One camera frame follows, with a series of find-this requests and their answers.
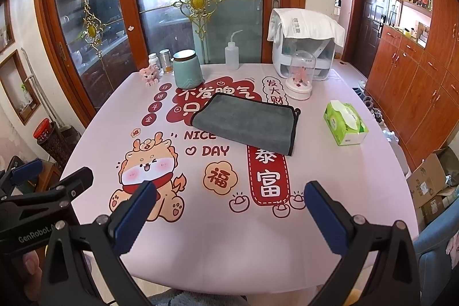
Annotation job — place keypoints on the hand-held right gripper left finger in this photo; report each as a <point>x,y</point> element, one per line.
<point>133,220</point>

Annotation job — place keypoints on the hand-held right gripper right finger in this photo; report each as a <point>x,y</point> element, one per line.
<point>327,220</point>

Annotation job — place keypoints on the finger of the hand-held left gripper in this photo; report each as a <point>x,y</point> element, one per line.
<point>27,171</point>
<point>77,180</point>

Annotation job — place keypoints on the grey towel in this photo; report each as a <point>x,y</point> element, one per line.
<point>244,119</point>

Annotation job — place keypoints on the person's left hand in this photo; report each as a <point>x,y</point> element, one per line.
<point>32,264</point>

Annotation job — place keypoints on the dark wicker stand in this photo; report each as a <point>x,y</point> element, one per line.
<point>61,146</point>

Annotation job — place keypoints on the red-lidded jar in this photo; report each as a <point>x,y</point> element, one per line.
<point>43,129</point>

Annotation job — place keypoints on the white mop pole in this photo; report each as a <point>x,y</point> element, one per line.
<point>39,87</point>

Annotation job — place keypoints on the green tissue box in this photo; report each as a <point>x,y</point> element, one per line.
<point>345,126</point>

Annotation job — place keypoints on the cardboard box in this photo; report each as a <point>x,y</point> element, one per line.
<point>428,180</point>

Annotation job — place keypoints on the blue chair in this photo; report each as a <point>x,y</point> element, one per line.
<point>435,255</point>

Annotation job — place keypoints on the row of shoes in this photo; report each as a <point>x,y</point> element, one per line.
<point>369,101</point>

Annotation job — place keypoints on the pink block toy figure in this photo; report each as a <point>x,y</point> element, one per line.
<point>150,76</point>

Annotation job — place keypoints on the white pill bottle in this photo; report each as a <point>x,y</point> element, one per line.
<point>153,61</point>

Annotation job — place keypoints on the glass dome with pink figure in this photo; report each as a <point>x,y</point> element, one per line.
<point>300,78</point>

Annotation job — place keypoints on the amber jar with silver lid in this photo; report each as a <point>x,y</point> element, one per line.
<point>166,62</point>

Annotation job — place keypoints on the teal ceramic jar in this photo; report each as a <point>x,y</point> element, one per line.
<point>188,71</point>

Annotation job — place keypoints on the white countertop appliance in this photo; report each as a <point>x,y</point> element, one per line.
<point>322,57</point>

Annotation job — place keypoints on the white squeeze bottle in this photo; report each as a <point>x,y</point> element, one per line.
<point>231,57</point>

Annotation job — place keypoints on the dark wooden entry door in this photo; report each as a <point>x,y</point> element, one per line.
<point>369,33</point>

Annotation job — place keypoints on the white cloth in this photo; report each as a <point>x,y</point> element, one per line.
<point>304,22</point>

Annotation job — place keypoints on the wooden wall niche frame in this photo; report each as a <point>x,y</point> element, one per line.
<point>19,87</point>

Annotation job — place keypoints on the wooden wall cabinet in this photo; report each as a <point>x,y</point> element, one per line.
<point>419,76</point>

